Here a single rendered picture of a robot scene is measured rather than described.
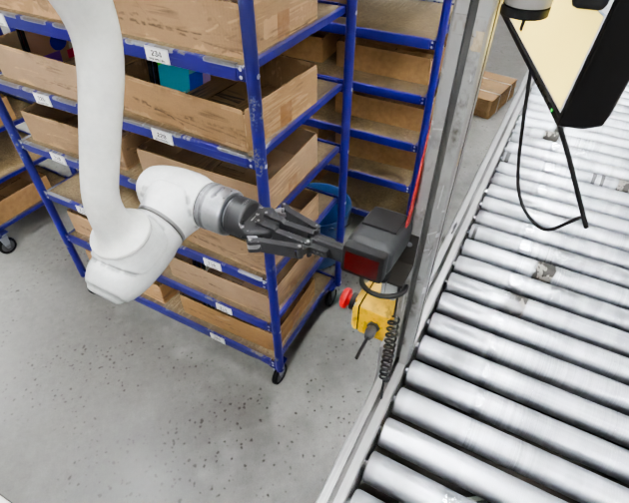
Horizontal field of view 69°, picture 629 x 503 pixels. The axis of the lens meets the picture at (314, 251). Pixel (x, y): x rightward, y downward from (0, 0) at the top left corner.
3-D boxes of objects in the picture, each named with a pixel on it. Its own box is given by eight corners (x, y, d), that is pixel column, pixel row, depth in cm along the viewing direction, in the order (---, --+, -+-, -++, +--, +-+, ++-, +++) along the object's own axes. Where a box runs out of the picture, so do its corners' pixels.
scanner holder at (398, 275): (376, 253, 71) (380, 223, 67) (419, 268, 69) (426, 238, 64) (349, 296, 65) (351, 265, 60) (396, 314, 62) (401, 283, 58)
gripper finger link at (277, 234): (258, 216, 81) (254, 221, 80) (313, 237, 77) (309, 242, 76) (260, 234, 84) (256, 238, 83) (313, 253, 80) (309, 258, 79)
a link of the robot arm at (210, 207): (220, 173, 87) (247, 182, 85) (227, 211, 93) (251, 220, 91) (189, 199, 81) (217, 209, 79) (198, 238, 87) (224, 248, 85)
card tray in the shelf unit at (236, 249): (161, 229, 145) (153, 204, 138) (222, 181, 164) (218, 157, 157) (266, 275, 130) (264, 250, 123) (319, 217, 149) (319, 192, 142)
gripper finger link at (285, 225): (263, 231, 85) (267, 226, 85) (316, 249, 81) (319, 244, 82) (261, 214, 82) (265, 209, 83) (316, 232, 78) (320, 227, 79)
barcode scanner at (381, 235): (331, 299, 64) (339, 238, 58) (364, 256, 73) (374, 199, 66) (375, 316, 62) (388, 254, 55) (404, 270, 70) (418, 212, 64)
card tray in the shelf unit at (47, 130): (31, 139, 146) (18, 110, 139) (103, 101, 166) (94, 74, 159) (127, 171, 133) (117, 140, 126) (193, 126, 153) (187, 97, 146)
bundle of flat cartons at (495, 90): (398, 93, 342) (401, 75, 333) (428, 73, 369) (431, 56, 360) (487, 120, 311) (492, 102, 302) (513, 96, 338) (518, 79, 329)
